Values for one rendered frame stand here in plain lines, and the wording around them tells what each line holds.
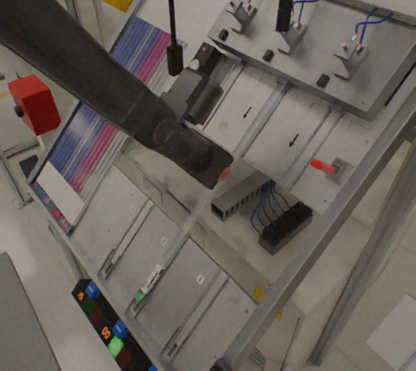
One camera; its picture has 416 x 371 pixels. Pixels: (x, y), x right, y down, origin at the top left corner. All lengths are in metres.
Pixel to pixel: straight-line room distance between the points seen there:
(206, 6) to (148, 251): 0.53
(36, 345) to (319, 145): 0.72
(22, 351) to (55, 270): 0.86
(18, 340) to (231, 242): 0.53
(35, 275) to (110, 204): 1.00
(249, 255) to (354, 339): 0.76
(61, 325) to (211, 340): 1.04
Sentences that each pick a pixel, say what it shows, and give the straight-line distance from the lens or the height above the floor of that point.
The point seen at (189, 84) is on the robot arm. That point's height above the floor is 1.17.
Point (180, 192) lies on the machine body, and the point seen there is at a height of 0.62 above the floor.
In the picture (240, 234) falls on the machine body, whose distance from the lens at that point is 1.00.
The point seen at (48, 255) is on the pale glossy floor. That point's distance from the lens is 1.85.
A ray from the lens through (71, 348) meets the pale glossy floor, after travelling 1.61.
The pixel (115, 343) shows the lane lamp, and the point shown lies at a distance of 0.84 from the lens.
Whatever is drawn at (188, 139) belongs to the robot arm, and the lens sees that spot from 0.52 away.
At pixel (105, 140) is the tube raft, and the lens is 0.90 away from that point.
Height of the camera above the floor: 1.42
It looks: 43 degrees down
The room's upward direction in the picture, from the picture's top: straight up
